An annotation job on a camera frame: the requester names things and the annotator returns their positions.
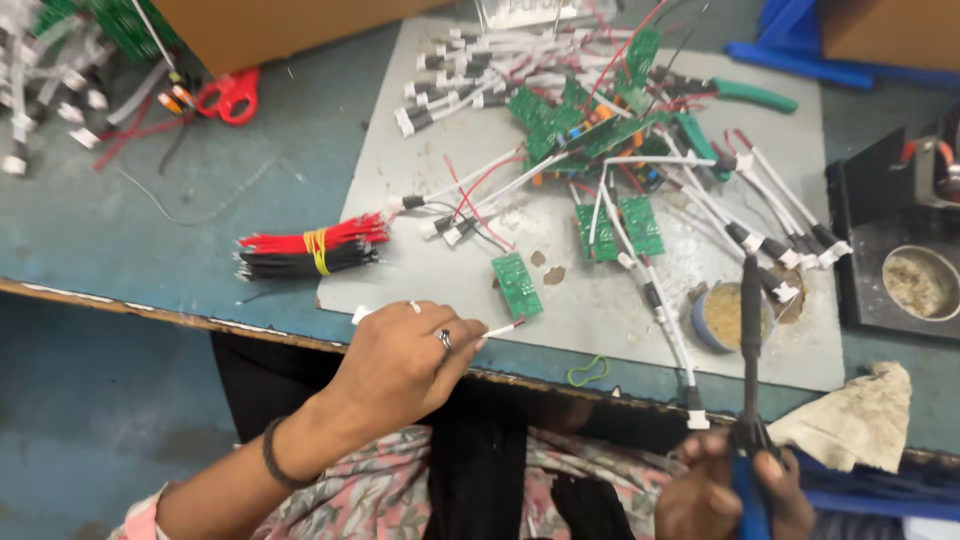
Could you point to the person's right hand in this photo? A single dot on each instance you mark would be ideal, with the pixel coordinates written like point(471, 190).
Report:
point(701, 499)

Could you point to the person's left hand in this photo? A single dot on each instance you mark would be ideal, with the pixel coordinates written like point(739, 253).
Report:
point(397, 367)

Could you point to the person's right fingers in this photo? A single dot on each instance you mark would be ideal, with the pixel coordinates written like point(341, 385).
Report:
point(705, 448)

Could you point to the person's left fingers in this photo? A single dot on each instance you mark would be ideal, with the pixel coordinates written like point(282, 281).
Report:
point(459, 335)

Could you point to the black and blue soldering iron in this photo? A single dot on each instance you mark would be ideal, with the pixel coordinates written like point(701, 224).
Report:
point(750, 337)

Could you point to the small green circuit board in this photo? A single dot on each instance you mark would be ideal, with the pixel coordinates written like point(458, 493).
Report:
point(517, 286)

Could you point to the green rubber band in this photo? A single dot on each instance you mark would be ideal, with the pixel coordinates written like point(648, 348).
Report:
point(587, 371)

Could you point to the round flux tin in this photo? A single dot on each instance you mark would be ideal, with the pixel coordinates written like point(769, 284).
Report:
point(724, 315)

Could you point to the grey work mat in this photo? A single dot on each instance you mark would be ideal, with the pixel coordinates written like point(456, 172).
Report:
point(600, 330)

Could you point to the dirty beige rag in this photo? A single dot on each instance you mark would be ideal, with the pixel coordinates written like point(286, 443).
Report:
point(855, 424)

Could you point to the yellow rubber band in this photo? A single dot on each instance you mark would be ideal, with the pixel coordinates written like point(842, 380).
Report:
point(319, 251)

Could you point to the floral patterned garment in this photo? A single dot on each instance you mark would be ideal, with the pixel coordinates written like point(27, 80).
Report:
point(375, 495)

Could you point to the wide green circuit board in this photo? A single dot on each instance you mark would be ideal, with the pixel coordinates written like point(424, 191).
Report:
point(637, 225)

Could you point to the black wrist band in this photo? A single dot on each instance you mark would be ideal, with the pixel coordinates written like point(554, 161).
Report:
point(271, 461)

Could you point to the pile of green circuit boards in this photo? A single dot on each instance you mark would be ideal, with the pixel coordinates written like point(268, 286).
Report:
point(559, 124)

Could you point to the black soldering iron stand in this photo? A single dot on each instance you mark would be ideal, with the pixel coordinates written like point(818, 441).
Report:
point(862, 255)

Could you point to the round metal sponge tin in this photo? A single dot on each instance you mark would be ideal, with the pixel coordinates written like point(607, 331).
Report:
point(919, 283)

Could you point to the red scissors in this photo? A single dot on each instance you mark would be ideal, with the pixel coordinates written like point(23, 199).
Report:
point(232, 94)

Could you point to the clear plastic box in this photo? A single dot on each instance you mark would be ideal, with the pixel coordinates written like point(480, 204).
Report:
point(540, 11)

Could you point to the large cardboard box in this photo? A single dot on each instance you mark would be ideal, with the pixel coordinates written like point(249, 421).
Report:
point(300, 26)

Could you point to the blue plastic tray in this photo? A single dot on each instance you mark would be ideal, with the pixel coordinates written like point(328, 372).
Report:
point(787, 52)

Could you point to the small cardboard box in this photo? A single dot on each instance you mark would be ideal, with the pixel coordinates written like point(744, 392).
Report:
point(892, 30)

